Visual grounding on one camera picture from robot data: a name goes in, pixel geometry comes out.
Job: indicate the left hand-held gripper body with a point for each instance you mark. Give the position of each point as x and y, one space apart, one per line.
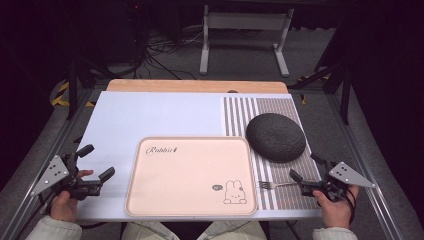
53 174

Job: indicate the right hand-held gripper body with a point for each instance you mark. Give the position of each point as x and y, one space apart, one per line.
346 176

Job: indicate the silver metal fork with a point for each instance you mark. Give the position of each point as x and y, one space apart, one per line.
271 185

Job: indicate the person's left hand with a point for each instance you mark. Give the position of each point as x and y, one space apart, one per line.
65 207

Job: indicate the person's right hand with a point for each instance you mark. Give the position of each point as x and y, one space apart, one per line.
335 210

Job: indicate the dark round plate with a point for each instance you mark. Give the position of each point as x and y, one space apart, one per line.
276 137

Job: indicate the yellow and black floor tape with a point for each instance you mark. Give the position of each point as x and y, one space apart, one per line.
60 96

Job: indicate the black tripod stand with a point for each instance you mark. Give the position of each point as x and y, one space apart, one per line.
345 96
72 90

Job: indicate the person's left leg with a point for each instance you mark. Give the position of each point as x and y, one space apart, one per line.
150 232

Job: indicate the person's leg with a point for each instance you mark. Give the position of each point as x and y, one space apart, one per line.
150 232
233 231

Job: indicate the white table cover sheet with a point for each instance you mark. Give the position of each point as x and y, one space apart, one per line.
150 113

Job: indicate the pink rectangular tray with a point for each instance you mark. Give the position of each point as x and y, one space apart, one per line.
186 180

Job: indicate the striped placemat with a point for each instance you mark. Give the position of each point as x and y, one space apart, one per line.
240 115

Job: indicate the person's right leg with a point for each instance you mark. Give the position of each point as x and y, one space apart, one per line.
233 231

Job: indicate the wooden table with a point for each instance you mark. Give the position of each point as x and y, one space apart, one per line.
193 86

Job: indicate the grey metal stand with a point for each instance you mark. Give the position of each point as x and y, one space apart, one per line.
246 20

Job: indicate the aluminium frame rail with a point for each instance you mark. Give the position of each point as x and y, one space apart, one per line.
46 156
366 166

